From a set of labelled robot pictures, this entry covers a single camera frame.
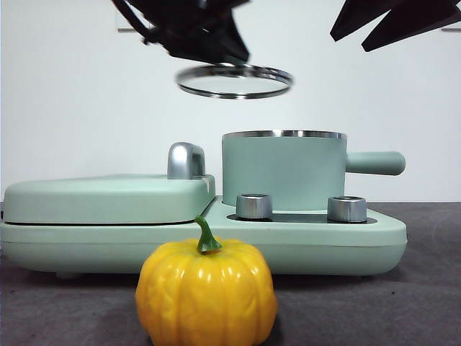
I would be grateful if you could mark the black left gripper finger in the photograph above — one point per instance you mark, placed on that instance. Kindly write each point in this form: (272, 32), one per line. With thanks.
(232, 39)
(194, 47)

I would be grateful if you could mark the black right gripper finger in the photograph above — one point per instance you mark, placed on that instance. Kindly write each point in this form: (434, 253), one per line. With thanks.
(356, 18)
(414, 21)

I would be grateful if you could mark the glass lid with green knob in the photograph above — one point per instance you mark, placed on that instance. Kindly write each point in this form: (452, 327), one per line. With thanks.
(234, 81)

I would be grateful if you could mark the yellow toy pumpkin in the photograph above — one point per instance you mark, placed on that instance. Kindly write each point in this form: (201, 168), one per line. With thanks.
(205, 288)

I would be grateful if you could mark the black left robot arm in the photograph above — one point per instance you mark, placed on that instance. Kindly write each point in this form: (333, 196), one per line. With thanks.
(180, 14)

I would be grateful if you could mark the silver control knob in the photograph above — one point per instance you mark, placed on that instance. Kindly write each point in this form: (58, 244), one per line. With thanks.
(254, 207)
(346, 209)

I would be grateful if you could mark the mint green hinged griddle cover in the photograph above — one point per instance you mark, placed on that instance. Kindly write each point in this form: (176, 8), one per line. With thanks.
(108, 202)

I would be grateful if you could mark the black control panel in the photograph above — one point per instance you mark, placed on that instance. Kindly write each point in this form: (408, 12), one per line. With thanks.
(299, 218)

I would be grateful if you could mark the mint green breakfast machine base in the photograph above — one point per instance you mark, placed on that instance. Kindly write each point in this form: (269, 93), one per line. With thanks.
(324, 248)

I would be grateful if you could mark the white wall socket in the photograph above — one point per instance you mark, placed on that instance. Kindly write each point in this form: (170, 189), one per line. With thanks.
(122, 27)
(454, 29)

